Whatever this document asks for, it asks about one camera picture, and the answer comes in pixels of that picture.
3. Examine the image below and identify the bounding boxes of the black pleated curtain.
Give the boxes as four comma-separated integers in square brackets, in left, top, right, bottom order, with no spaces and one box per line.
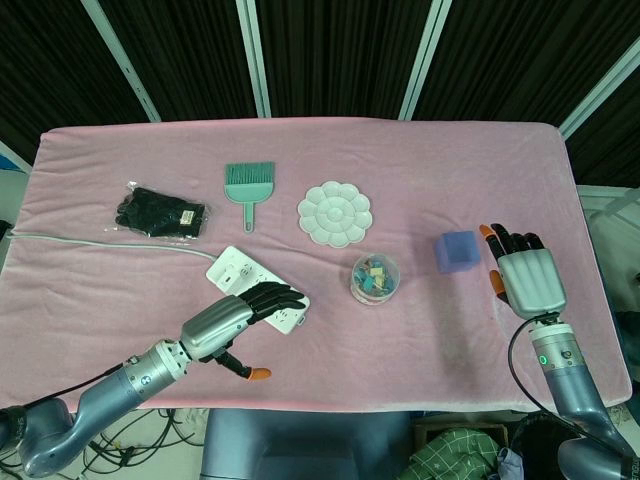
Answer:
[0,0,640,189]

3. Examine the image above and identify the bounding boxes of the pink table cloth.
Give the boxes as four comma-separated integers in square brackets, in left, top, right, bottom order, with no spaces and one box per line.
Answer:
[0,117,632,414]

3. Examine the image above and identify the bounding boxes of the brown cardboard box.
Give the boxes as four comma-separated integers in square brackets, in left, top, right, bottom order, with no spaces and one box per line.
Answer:
[412,418,512,451]

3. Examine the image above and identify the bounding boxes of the white power strip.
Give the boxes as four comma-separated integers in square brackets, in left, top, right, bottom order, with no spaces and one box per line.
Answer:
[207,244,311,334]

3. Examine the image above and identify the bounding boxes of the purple foam cube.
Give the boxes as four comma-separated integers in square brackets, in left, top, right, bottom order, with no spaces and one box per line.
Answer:
[432,229,482,276]

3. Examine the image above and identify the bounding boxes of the white flower paint palette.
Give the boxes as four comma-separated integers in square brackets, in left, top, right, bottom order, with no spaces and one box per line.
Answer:
[297,180,374,248]

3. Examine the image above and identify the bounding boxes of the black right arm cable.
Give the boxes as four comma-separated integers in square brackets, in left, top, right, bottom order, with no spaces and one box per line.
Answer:
[507,312,556,416]

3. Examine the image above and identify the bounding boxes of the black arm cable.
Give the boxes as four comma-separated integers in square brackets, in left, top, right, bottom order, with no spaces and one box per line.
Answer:
[24,363,125,409]
[507,312,556,416]

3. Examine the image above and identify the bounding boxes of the black gloves in plastic bag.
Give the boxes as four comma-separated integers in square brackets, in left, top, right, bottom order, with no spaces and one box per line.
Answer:
[103,180,211,244]

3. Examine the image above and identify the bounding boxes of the teal hand brush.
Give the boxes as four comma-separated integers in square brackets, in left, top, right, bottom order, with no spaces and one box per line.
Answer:
[223,160,276,234]

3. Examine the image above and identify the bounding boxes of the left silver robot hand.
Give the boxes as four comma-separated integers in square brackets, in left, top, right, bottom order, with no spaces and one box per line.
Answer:
[180,281,307,383]

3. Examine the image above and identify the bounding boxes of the blue-grey robot torso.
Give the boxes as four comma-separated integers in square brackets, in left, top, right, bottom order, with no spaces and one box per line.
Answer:
[199,408,414,480]

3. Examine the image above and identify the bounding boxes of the white frame post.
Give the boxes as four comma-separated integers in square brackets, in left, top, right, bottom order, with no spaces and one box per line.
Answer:
[558,37,640,140]
[236,0,272,120]
[398,0,454,121]
[81,0,162,123]

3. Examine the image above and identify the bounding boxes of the black floor cable tangle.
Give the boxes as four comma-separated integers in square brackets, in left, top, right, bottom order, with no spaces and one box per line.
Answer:
[0,407,207,480]

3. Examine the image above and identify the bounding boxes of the grey power strip cord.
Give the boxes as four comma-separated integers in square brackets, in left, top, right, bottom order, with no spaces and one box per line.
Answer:
[7,233,219,262]

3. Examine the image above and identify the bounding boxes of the green checked cloth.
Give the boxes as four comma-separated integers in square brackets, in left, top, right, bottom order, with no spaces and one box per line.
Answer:
[407,429,511,480]

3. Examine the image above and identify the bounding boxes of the clear jar of clips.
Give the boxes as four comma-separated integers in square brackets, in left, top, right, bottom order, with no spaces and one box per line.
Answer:
[349,252,402,306]

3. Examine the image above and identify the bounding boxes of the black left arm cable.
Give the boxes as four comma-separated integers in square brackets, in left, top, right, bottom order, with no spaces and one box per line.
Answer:
[24,363,125,409]

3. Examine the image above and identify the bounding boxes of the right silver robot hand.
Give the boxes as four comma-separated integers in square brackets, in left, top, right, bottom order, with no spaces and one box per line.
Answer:
[478,222,569,319]

